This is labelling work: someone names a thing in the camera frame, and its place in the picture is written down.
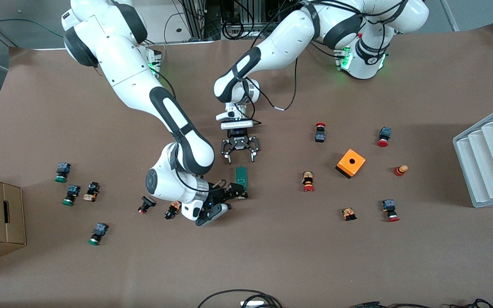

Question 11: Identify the aluminium equipment rack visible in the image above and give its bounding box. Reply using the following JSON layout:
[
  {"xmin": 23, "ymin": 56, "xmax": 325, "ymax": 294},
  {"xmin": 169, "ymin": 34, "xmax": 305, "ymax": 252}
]
[{"xmin": 178, "ymin": 0, "xmax": 307, "ymax": 40}]

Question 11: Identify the white panel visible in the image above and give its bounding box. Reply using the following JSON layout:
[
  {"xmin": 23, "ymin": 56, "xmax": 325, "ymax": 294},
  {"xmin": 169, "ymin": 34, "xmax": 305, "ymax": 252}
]
[{"xmin": 146, "ymin": 0, "xmax": 219, "ymax": 45}]

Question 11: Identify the grey metal bar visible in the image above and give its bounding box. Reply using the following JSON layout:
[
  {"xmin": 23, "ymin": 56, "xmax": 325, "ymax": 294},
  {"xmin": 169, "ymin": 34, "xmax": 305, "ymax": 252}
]
[{"xmin": 440, "ymin": 0, "xmax": 460, "ymax": 31}]

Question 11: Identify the grey ribbed tray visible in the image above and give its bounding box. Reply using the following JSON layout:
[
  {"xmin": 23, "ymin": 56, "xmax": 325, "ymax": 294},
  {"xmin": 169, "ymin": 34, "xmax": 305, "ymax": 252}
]
[{"xmin": 453, "ymin": 102, "xmax": 493, "ymax": 208}]

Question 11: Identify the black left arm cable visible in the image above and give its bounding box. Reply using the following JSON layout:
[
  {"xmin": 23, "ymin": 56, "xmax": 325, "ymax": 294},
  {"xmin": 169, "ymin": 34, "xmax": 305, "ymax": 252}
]
[{"xmin": 250, "ymin": 56, "xmax": 299, "ymax": 112}]

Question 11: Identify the orange button enclosure box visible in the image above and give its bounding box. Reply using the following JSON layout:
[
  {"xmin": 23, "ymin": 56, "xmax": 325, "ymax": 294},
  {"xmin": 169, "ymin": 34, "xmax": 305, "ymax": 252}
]
[{"xmin": 336, "ymin": 148, "xmax": 366, "ymax": 179}]

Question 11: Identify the black looped cable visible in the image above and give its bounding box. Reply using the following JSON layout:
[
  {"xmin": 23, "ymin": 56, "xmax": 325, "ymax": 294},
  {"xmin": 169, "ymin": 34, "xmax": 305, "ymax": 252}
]
[{"xmin": 197, "ymin": 290, "xmax": 283, "ymax": 308}]

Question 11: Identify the green push button switch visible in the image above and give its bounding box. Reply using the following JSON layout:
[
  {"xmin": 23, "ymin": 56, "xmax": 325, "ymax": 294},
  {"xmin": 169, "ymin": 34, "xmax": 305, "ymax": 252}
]
[
  {"xmin": 87, "ymin": 222, "xmax": 109, "ymax": 246},
  {"xmin": 55, "ymin": 163, "xmax": 71, "ymax": 183},
  {"xmin": 62, "ymin": 185, "xmax": 81, "ymax": 206}
]

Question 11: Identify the black cable bundle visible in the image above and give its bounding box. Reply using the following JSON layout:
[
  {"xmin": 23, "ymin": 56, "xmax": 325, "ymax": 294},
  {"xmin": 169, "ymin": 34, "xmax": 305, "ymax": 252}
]
[{"xmin": 351, "ymin": 299, "xmax": 493, "ymax": 308}]

